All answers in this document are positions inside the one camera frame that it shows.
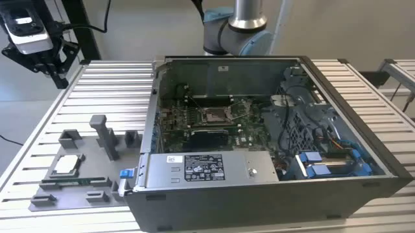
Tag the black upright post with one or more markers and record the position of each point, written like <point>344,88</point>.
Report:
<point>85,36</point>

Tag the grey metal drive cage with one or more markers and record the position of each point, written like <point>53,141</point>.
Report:
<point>291,121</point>

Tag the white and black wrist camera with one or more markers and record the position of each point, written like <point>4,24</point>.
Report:
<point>32,41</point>

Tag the grey parts rack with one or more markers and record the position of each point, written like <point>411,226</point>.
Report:
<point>77,196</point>

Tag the thin metal locking lever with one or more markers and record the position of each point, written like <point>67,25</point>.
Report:
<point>241,116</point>
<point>196,102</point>

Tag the hard disk in blue carrier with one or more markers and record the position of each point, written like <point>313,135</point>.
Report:
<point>125,174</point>

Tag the CPU socket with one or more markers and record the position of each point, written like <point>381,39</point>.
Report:
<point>213,116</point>

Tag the black RAM slot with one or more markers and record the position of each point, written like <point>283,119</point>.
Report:
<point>211,97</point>
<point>213,125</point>
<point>211,102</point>

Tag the silver power supply unit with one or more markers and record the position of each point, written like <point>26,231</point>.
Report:
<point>161,172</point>

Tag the green RAM stick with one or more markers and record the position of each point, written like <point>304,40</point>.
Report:
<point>75,180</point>

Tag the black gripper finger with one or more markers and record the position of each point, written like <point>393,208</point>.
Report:
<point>22,60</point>
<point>61,80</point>

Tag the silver CPU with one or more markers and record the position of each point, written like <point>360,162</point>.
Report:
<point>65,164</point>

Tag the blue disk carrier in bay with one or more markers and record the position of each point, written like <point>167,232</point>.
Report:
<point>309,156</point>
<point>319,170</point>

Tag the aluminium frame side table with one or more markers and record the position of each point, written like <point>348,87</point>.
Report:
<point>397,70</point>

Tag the black graphics card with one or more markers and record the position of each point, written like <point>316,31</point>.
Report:
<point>207,140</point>

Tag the green motherboard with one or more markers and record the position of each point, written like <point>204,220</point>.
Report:
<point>249,136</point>

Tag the black open PC case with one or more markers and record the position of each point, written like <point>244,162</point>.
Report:
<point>259,206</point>

